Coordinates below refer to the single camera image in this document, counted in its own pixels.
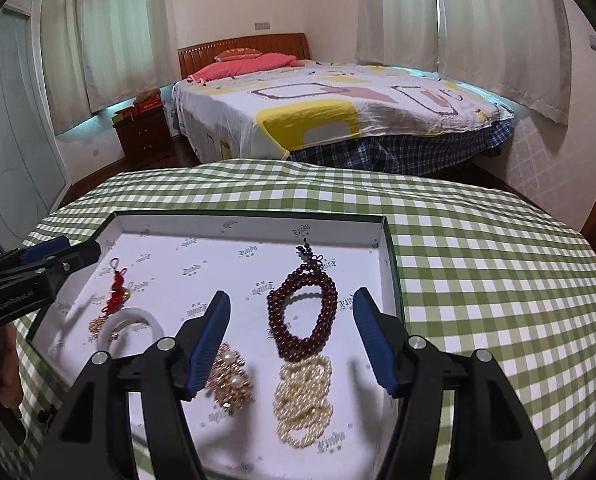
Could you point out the dark wooden nightstand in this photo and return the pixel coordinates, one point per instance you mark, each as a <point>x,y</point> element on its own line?
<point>142,135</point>

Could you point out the blue plaid bed skirt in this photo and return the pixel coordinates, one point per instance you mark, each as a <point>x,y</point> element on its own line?
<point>378,152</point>

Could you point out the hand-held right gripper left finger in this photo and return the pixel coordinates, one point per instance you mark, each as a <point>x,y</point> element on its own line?
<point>210,340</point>

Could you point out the bed with patterned sheet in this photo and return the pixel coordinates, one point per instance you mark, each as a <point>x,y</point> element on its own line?
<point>378,115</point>

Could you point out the yellow green box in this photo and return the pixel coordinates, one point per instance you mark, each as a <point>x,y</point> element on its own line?
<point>122,115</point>

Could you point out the shallow green cardboard box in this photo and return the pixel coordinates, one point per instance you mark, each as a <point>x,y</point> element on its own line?
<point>177,260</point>

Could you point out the frosted glass wardrobe door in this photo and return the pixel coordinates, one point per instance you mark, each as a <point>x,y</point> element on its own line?
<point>12,135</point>

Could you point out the red knot gold charm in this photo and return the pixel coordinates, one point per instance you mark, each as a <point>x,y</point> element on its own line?
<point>120,285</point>

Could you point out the pale green curtain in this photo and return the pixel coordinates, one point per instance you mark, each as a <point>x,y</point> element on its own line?
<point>398,10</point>
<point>62,35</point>
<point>127,25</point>
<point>503,35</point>

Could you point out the brown plush toy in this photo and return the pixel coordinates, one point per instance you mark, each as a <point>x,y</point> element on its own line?
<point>147,95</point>

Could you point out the wooden bed headboard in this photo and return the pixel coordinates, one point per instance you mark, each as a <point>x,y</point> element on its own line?
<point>197,52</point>

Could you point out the pink pillow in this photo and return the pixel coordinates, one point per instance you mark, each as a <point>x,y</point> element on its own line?
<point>237,66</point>

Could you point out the orange cushion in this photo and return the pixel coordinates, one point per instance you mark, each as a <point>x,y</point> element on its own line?
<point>237,53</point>

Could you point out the green checked tablecloth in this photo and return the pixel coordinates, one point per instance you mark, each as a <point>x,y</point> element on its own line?
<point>478,260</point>

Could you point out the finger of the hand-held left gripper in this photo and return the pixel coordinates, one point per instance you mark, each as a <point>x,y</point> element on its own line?
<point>42,251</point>
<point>77,257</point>

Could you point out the gold pearl brooch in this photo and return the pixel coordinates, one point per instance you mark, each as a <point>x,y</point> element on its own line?
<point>230,377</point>

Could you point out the person's left hand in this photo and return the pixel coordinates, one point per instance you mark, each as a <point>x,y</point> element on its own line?
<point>7,365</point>

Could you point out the white jade bangle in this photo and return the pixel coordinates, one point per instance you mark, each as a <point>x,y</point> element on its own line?
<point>137,316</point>

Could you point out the red box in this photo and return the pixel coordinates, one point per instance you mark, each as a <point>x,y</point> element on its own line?
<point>147,106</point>

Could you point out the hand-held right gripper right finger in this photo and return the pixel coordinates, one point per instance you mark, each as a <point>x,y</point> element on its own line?
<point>373,340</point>

